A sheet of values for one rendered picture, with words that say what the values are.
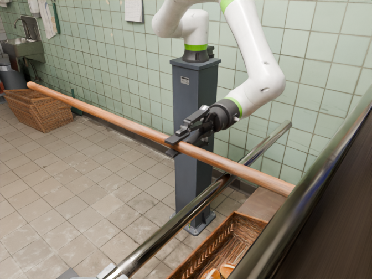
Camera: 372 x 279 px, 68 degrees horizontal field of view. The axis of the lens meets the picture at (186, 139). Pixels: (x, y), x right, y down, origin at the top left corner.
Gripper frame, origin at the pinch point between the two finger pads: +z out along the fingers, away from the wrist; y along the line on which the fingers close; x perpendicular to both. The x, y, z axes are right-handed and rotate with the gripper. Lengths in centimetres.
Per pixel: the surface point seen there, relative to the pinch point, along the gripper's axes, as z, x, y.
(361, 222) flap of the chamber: 27, -43, -22
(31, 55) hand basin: -116, 351, 49
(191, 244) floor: -53, 35, 120
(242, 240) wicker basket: -30, -10, 60
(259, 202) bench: -59, -5, 62
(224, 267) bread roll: -12, -12, 56
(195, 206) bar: 14.1, -16.7, 2.1
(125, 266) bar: 32.3, -16.1, 1.9
